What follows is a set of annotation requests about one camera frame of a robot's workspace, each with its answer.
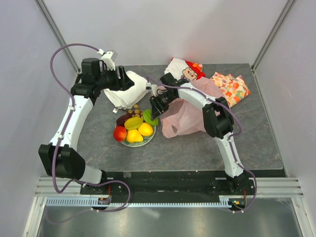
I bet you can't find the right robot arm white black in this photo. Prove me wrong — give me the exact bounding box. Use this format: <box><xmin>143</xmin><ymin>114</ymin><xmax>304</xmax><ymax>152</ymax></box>
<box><xmin>150</xmin><ymin>73</ymin><xmax>248</xmax><ymax>195</ymax></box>

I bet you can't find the pink plastic bag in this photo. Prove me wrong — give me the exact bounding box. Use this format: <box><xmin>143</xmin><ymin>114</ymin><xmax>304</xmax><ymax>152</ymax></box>
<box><xmin>160</xmin><ymin>77</ymin><xmax>224</xmax><ymax>138</ymax></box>

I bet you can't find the brown longan bunch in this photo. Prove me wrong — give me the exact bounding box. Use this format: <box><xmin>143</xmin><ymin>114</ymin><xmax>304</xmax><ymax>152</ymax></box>
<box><xmin>115</xmin><ymin>104</ymin><xmax>144</xmax><ymax>118</ymax></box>

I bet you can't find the green fake fruit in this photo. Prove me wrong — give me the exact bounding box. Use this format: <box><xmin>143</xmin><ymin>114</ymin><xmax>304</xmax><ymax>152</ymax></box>
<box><xmin>143</xmin><ymin>109</ymin><xmax>159</xmax><ymax>126</ymax></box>

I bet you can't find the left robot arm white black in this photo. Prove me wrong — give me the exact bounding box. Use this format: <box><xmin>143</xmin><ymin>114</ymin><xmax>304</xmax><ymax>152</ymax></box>
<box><xmin>39</xmin><ymin>58</ymin><xmax>134</xmax><ymax>194</ymax></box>

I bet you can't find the yellow green star fruit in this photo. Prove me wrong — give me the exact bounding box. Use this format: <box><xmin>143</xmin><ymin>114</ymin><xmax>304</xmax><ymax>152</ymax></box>
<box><xmin>124</xmin><ymin>117</ymin><xmax>143</xmax><ymax>130</ymax></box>

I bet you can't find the grey cable duct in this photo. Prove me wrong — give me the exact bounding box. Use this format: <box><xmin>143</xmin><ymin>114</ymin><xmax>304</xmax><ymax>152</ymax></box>
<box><xmin>45</xmin><ymin>197</ymin><xmax>233</xmax><ymax>208</ymax></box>

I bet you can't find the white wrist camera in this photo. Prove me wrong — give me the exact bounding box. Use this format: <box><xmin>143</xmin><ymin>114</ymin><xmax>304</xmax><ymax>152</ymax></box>
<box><xmin>146</xmin><ymin>82</ymin><xmax>158</xmax><ymax>96</ymax></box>
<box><xmin>97</xmin><ymin>49</ymin><xmax>117</xmax><ymax>71</ymax></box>

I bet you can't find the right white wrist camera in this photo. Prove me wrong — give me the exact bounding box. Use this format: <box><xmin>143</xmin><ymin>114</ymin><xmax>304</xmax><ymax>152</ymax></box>
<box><xmin>146</xmin><ymin>82</ymin><xmax>158</xmax><ymax>96</ymax></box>

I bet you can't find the dark red fake fruit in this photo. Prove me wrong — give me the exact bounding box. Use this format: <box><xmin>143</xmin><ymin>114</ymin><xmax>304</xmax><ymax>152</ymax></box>
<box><xmin>116</xmin><ymin>114</ymin><xmax>131</xmax><ymax>127</ymax></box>

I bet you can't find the orange floral folded cloth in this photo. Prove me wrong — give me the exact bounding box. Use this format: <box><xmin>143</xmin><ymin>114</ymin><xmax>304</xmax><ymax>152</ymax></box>
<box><xmin>210</xmin><ymin>72</ymin><xmax>251</xmax><ymax>108</ymax></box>

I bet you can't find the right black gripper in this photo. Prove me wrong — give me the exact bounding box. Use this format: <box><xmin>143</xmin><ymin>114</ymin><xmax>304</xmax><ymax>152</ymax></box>
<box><xmin>149</xmin><ymin>92</ymin><xmax>176</xmax><ymax>121</ymax></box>

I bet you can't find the cartoon print folded cloth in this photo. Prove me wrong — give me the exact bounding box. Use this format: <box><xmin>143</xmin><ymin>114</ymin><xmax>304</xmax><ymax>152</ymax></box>
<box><xmin>164</xmin><ymin>58</ymin><xmax>205</xmax><ymax>80</ymax></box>

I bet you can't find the red fake apple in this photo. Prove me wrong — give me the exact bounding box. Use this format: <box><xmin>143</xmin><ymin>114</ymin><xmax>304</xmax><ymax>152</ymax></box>
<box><xmin>113</xmin><ymin>126</ymin><xmax>127</xmax><ymax>142</ymax></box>

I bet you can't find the yellow fake pear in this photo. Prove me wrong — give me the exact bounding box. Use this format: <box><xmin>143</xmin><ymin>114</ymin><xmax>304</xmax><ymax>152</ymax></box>
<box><xmin>126</xmin><ymin>129</ymin><xmax>144</xmax><ymax>143</ymax></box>

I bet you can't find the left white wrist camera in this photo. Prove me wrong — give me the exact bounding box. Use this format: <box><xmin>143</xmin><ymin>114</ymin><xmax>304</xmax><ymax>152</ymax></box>
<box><xmin>97</xmin><ymin>49</ymin><xmax>117</xmax><ymax>71</ymax></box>

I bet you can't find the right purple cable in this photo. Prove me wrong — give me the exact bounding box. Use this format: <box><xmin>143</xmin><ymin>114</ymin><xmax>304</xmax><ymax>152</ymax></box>
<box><xmin>146</xmin><ymin>75</ymin><xmax>258</xmax><ymax>214</ymax></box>

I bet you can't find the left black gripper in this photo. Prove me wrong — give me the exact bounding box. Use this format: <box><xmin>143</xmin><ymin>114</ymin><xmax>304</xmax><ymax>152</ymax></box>
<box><xmin>95</xmin><ymin>65</ymin><xmax>134</xmax><ymax>91</ymax></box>

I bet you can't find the yellow fake lemon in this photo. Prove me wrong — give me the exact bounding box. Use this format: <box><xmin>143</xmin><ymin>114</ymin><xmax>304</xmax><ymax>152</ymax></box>
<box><xmin>138</xmin><ymin>122</ymin><xmax>154</xmax><ymax>137</ymax></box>

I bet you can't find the white folded towel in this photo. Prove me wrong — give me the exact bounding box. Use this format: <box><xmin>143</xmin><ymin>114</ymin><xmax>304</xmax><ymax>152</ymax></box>
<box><xmin>104</xmin><ymin>71</ymin><xmax>148</xmax><ymax>113</ymax></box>

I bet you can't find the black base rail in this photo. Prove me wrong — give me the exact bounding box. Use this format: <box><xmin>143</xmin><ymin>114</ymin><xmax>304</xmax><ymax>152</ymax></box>
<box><xmin>79</xmin><ymin>170</ymin><xmax>257</xmax><ymax>198</ymax></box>

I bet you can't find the red teal floral plate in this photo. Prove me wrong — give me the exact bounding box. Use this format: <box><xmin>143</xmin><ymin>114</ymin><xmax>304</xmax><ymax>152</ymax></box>
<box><xmin>120</xmin><ymin>116</ymin><xmax>156</xmax><ymax>147</ymax></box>

